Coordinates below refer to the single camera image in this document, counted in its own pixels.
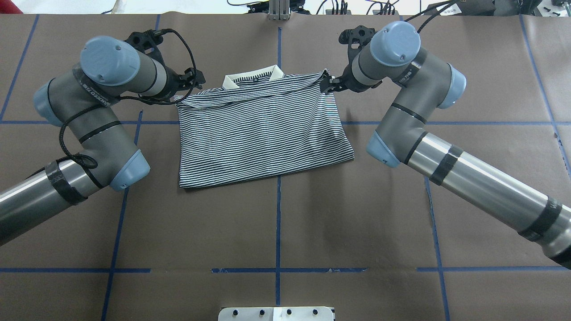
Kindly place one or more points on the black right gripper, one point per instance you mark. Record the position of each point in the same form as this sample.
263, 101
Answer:
348, 83

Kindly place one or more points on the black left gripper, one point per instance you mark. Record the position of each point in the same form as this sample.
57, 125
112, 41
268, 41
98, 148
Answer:
173, 88

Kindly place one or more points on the navy white striped polo shirt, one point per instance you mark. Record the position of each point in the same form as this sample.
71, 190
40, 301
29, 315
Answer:
260, 123

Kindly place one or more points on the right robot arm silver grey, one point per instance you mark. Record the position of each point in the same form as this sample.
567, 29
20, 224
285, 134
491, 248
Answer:
457, 120

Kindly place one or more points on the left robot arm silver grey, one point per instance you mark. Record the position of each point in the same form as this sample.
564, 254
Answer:
98, 150

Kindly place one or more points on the orange black usb hub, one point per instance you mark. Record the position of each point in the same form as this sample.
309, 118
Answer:
336, 8

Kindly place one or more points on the black spare gripper tool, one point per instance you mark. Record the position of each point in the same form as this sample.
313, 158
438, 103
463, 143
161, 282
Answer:
297, 6

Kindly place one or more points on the black box with label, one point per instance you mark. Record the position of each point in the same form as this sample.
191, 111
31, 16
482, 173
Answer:
463, 8

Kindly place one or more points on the aluminium frame post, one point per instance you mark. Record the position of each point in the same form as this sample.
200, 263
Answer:
279, 10

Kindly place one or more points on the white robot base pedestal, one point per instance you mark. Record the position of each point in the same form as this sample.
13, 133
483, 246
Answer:
291, 313

